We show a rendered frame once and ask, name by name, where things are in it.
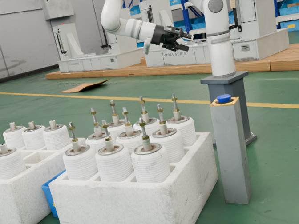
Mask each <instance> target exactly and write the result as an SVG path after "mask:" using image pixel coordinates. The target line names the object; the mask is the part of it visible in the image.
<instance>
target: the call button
mask: <svg viewBox="0 0 299 224"><path fill-rule="evenodd" d="M230 99H231V95H229V94H225V95H220V96H218V97H217V100H218V101H219V102H220V103H224V102H228V101H230Z"/></svg>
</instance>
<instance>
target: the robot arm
mask: <svg viewBox="0 0 299 224"><path fill-rule="evenodd" d="M188 1H189V2H191V3H192V4H193V5H194V6H195V7H197V8H198V9H199V10H200V11H201V12H202V13H203V14H204V15H205V22H206V37H207V43H208V49H209V55H210V63H211V69H212V75H213V78H225V77H230V76H233V75H235V74H236V67H235V61H234V52H233V51H232V47H231V40H230V33H229V15H228V7H227V2H226V0H188ZM123 3H124V0H105V4H104V7H103V10H102V13H101V24H102V26H103V28H104V30H105V31H107V32H108V33H111V34H114V35H121V36H128V37H131V38H135V39H138V40H141V41H144V50H143V53H144V54H147V55H148V53H149V49H150V44H154V45H160V43H163V45H162V47H163V48H165V49H168V50H171V51H174V52H176V51H177V50H182V51H185V52H188V51H189V46H185V45H182V44H179V43H178V42H177V41H176V40H177V39H181V38H183V39H185V40H189V41H192V40H193V37H194V36H193V35H190V34H187V33H184V32H183V29H182V28H177V27H173V26H167V27H166V30H164V26H161V25H158V24H153V23H150V22H144V21H140V20H136V19H128V20H126V19H122V18H120V12H121V7H122V6H123ZM177 30H179V31H177ZM173 48H174V49H173Z"/></svg>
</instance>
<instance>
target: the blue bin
mask: <svg viewBox="0 0 299 224"><path fill-rule="evenodd" d="M65 171H66V169H65V170H64V171H62V172H61V173H59V174H58V175H56V176H55V177H53V178H52V179H50V180H49V181H47V182H46V183H44V184H43V185H42V186H41V188H42V190H43V191H44V192H45V195H46V198H47V201H48V204H49V206H50V209H51V211H52V214H53V216H54V217H57V218H58V214H57V211H56V207H55V204H54V201H53V197H52V194H51V191H50V188H49V183H50V182H52V181H53V180H55V179H56V178H57V177H58V176H60V175H61V174H63V173H64V172H65Z"/></svg>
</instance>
